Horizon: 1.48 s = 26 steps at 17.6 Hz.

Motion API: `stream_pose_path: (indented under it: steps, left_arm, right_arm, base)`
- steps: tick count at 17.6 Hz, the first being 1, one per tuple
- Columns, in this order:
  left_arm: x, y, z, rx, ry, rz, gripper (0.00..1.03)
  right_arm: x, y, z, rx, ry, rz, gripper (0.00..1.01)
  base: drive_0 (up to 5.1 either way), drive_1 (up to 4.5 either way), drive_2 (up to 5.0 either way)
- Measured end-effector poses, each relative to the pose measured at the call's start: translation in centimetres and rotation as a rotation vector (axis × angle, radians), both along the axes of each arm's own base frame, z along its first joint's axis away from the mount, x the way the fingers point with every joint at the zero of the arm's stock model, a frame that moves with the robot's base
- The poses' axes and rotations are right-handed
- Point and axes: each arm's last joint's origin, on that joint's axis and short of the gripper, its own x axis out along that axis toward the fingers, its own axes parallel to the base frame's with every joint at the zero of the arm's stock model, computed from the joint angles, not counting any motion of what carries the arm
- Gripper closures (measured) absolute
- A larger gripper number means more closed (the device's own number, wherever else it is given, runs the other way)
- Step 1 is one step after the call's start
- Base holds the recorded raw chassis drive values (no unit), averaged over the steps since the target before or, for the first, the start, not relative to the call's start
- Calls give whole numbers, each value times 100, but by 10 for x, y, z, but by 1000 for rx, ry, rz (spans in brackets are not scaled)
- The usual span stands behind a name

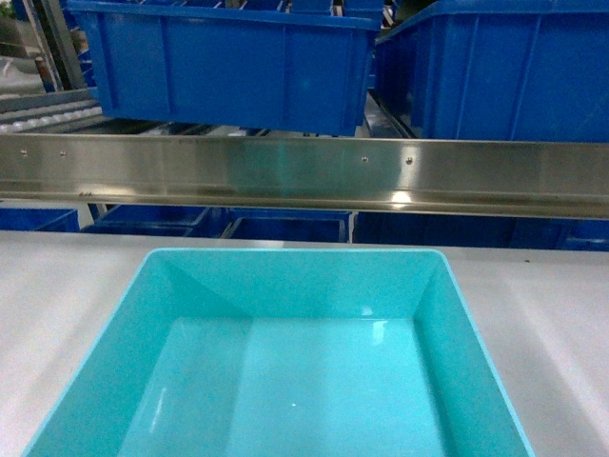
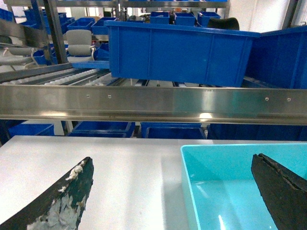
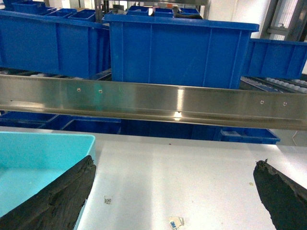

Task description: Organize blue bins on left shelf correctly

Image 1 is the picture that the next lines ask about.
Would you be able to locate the stainless steel shelf rail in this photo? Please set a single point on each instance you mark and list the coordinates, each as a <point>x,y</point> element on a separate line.
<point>548,180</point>

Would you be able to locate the blue bin lower far left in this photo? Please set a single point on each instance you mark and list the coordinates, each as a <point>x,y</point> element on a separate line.
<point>53,220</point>

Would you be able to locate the blue bin lower right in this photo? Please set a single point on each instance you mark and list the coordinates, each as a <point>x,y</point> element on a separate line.
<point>480,231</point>

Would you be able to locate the blue bin upper right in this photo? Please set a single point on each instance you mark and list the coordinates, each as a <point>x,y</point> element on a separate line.
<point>499,70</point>

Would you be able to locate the blue bin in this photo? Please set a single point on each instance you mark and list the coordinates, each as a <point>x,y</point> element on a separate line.
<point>499,70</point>
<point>480,231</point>
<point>53,220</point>
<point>203,63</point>
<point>296,225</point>
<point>163,221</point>

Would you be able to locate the blue bin upper left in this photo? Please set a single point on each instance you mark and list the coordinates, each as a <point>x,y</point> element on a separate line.
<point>203,63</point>

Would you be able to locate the turquoise plastic bin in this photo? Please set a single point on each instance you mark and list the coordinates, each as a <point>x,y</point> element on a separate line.
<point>286,352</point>

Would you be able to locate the roller conveyor track left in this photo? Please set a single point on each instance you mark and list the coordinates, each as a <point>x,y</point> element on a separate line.
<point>27,112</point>

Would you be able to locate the blue bin lower middle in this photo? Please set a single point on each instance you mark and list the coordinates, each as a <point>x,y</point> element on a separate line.
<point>296,225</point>

